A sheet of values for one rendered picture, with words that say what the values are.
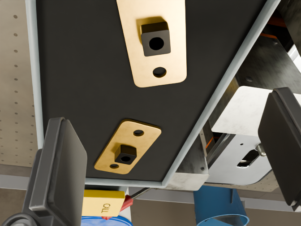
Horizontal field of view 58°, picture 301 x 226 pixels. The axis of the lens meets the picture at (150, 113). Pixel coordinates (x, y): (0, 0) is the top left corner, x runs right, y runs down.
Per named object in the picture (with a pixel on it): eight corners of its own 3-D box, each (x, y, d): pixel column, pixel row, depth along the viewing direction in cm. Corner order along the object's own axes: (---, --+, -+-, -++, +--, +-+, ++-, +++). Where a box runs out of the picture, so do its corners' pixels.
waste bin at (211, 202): (177, 176, 272) (187, 237, 234) (200, 152, 242) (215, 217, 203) (219, 182, 289) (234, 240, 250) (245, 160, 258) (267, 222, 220)
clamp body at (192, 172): (174, 77, 82) (197, 191, 57) (135, 71, 79) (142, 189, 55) (182, 58, 76) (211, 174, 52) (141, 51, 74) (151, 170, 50)
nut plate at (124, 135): (126, 172, 30) (126, 182, 29) (92, 166, 28) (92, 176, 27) (163, 127, 24) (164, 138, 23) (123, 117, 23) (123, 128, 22)
